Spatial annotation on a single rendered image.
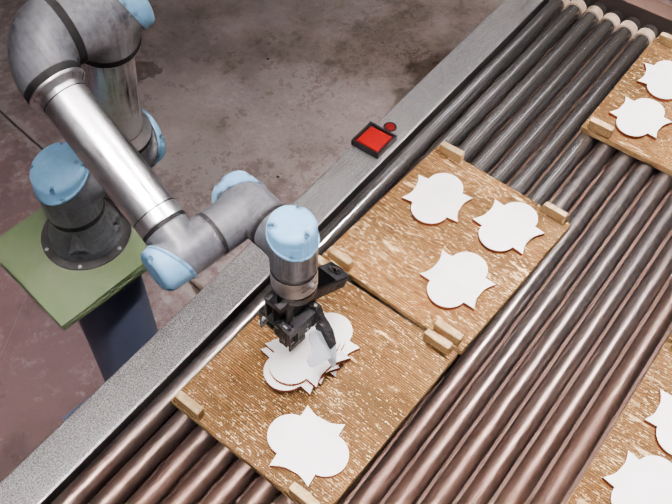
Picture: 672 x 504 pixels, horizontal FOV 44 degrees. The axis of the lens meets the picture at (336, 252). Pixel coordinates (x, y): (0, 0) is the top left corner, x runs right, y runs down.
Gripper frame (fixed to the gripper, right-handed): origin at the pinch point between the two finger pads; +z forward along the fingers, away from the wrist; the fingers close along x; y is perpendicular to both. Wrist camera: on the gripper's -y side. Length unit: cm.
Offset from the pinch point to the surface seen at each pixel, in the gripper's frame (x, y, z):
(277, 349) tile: -4.1, 3.2, 4.5
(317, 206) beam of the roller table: -25.6, -30.4, 10.7
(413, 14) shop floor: -122, -194, 102
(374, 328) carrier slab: 4.5, -14.4, 8.5
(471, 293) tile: 13.6, -33.1, 7.5
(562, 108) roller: -4, -93, 11
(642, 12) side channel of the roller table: -7, -136, 8
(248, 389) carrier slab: -3.8, 11.2, 8.5
